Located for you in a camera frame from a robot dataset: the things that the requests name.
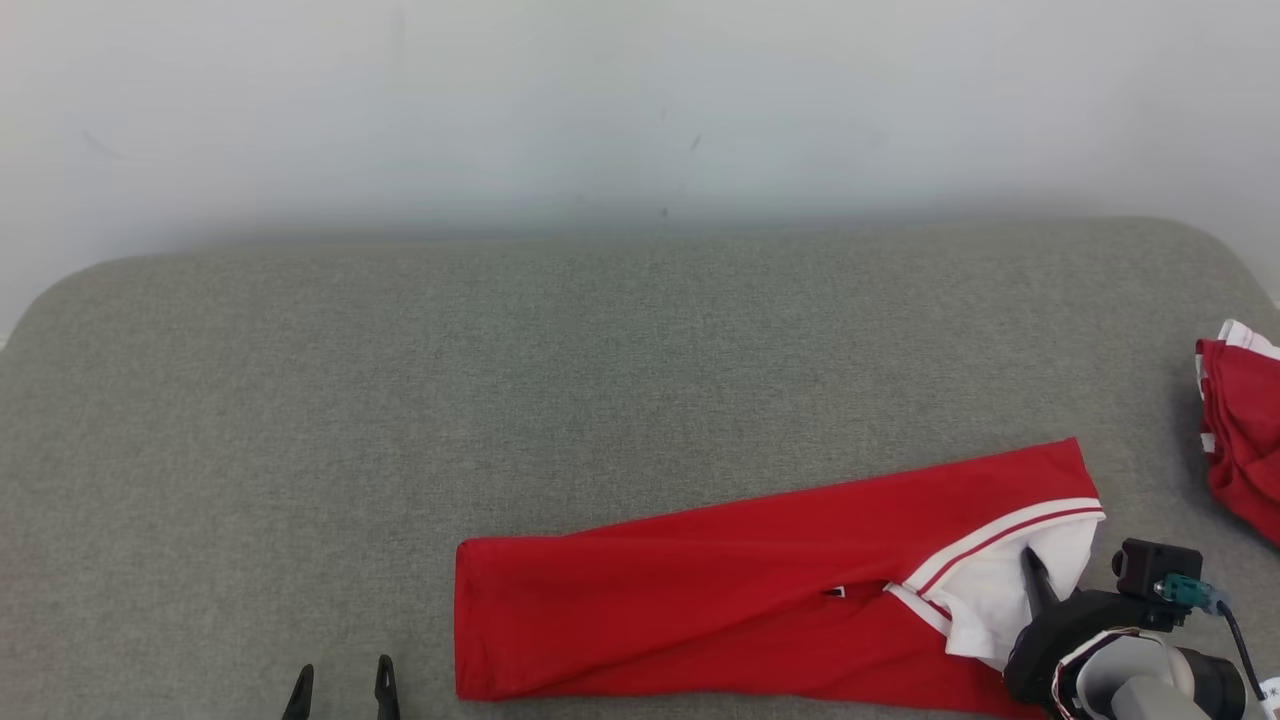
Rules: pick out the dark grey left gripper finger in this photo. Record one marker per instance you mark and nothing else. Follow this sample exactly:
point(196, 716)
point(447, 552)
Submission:
point(386, 690)
point(300, 695)

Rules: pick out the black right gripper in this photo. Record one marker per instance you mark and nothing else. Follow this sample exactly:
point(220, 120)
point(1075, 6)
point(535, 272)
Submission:
point(1080, 620)

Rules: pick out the red shorts with white band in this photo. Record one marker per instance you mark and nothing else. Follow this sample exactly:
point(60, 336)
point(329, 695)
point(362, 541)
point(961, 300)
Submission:
point(1245, 430)

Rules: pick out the red jersey with white sleeves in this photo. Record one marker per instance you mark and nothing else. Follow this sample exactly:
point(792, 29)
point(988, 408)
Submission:
point(700, 590)

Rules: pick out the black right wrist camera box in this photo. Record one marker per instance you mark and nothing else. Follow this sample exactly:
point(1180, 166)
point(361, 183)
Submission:
point(1150, 562)

